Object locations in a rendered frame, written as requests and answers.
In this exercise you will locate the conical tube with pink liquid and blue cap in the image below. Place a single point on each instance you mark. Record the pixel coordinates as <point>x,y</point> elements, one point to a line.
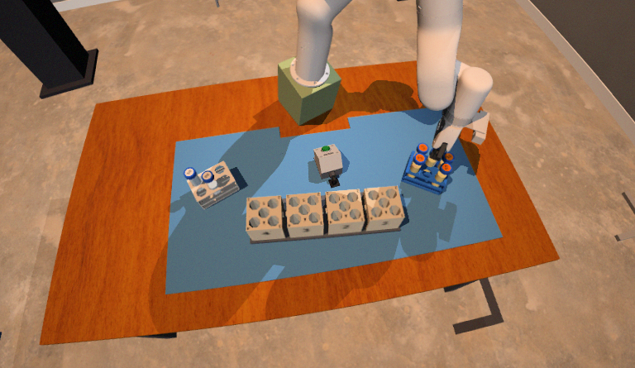
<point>422,148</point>

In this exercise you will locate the light blue bench mat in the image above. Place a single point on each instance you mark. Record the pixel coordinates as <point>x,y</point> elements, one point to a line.
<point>210,248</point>

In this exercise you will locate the blue tube rack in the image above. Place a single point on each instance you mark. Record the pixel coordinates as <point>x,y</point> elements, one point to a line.
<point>423,177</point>

